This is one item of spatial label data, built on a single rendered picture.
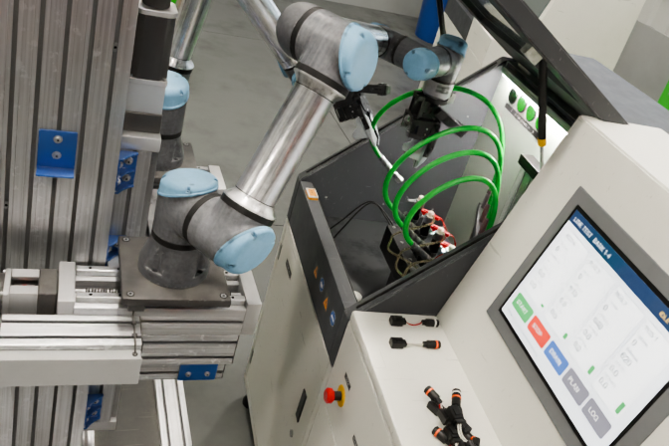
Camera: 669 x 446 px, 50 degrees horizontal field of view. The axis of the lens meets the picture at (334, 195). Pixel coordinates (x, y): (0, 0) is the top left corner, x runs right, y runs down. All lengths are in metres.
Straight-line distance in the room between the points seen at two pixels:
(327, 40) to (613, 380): 0.79
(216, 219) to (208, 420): 1.42
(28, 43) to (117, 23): 0.17
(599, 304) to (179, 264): 0.83
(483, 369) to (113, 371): 0.77
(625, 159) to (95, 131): 1.06
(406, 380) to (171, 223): 0.59
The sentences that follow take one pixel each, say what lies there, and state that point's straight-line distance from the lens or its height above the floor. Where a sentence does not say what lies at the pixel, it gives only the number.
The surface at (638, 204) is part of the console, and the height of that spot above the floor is 1.50.
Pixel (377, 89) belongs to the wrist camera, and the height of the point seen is 1.34.
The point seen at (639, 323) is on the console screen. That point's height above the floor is 1.36.
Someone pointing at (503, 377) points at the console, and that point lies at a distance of 1.57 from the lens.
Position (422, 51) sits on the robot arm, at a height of 1.55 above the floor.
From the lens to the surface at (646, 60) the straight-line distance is 7.09.
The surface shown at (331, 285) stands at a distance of 1.87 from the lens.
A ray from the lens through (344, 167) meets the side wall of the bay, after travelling 2.27.
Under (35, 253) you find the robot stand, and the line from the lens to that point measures 1.72.
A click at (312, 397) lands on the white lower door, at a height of 0.63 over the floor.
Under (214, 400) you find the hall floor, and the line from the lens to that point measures 2.79.
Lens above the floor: 1.98
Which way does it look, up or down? 28 degrees down
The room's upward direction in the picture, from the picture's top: 17 degrees clockwise
